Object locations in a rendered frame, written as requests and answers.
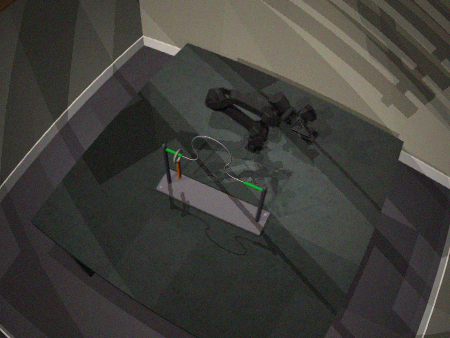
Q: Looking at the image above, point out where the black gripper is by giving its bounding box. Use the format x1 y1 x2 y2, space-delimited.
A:
281 107 320 145

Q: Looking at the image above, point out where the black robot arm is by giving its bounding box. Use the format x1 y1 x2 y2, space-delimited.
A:
205 87 317 154

